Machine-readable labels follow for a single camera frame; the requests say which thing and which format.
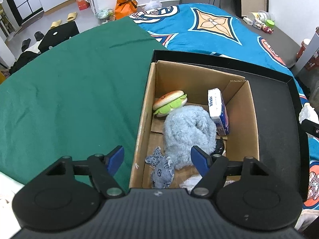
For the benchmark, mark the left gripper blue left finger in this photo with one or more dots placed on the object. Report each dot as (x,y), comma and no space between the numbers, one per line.
(102,170)

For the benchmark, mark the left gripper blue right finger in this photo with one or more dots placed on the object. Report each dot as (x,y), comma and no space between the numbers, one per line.
(212,169)

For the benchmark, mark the blue denim fish toy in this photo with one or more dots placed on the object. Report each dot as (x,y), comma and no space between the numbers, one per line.
(163,169)

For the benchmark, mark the brown cardboard box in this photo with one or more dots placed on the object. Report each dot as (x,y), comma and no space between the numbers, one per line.
(195,81)

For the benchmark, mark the hamburger plush toy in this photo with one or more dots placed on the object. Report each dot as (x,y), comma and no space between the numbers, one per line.
(169,102)

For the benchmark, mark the white soft wad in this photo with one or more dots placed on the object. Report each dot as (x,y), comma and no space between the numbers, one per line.
(308,113)

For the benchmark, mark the black shallow tray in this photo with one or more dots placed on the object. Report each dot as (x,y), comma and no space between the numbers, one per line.
(282,142)

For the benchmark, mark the light blue fluffy towel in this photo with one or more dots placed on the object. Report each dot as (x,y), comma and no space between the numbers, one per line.
(185,128)

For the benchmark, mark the tissue pack white purple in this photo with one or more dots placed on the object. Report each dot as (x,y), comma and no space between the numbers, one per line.
(217,111)

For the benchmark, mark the green cloth sheet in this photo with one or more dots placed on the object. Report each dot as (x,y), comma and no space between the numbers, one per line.
(80,98)

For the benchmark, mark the white grey side table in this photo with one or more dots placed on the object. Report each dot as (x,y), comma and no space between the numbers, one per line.
(307,54)

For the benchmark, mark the grey mattress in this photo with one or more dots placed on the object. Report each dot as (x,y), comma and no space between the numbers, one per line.
(275,50)

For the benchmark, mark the green cup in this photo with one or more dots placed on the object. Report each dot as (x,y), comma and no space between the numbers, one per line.
(269,23)

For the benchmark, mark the blue patterned blanket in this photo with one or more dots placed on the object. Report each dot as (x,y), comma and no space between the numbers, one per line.
(206,29)

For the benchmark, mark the black laptop bag floor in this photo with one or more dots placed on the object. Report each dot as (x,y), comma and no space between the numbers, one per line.
(58,35)

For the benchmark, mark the yellow slipper left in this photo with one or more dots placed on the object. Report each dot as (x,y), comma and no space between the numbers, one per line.
(55,24)

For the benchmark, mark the yellow slipper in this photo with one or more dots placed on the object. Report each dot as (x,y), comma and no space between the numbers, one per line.
(71,16)
(55,24)

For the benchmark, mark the yellow slipper right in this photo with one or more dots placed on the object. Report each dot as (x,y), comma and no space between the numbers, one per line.
(71,16)

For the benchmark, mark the orange bag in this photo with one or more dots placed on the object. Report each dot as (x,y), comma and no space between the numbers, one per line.
(124,8)

